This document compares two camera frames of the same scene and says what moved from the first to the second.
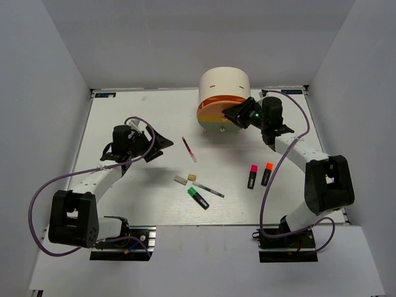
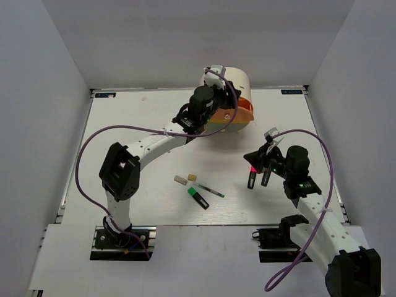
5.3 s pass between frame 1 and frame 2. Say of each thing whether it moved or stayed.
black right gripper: moved
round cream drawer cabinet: stayed
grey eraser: stayed
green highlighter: stayed
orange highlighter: stayed
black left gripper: moved
